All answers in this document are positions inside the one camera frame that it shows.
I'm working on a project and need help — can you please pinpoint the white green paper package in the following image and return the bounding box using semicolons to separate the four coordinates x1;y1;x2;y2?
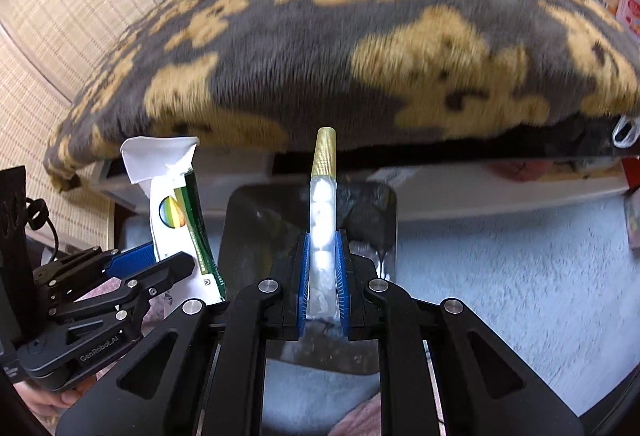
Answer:
120;136;226;314

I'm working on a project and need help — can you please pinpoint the gold cap white tube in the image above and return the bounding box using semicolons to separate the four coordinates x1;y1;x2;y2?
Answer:
307;126;337;319

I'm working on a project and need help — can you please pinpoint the person's left hand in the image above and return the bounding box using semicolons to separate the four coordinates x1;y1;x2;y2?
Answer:
14;376;96;418

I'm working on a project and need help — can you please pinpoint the woven folding screen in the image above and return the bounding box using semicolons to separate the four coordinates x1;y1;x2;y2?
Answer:
1;0;163;249

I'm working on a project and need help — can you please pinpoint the teddy bear pattern blanket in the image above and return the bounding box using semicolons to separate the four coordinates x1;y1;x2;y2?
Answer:
43;0;639;190

